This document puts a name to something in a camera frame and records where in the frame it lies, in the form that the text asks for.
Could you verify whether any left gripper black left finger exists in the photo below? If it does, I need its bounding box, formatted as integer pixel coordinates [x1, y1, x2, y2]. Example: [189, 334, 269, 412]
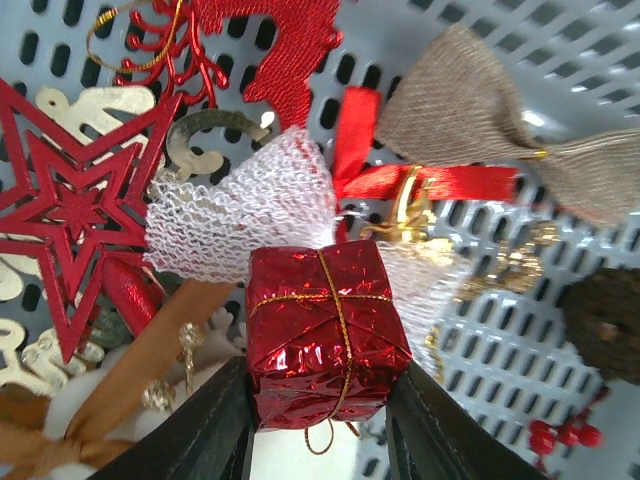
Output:
[90, 356, 254, 480]

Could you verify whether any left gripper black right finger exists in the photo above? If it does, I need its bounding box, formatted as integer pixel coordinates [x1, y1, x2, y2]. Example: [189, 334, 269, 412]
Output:
[386, 362, 546, 480]

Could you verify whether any red gift box ornament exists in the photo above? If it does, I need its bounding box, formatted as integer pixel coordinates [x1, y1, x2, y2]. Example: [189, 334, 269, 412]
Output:
[246, 240, 411, 429]

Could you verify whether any red berry sprig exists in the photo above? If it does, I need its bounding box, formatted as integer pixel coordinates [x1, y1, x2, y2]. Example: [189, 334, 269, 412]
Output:
[528, 385, 610, 479]

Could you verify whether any brown ribbon bow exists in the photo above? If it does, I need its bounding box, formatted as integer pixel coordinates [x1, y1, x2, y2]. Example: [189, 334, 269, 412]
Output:
[1, 280, 235, 479]

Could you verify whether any brown pine cone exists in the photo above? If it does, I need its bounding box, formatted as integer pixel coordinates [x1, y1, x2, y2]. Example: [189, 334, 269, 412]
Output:
[563, 268, 639, 385]

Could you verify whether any red ribbon gold bell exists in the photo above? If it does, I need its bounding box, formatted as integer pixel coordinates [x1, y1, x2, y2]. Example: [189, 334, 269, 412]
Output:
[332, 85, 521, 246]

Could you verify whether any white mesh bow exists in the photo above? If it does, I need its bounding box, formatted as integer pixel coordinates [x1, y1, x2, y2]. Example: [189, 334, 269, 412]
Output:
[144, 127, 336, 283]

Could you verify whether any burlap bow ornament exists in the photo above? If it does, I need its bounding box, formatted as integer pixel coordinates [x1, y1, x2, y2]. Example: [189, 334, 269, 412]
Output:
[375, 24, 639, 227]

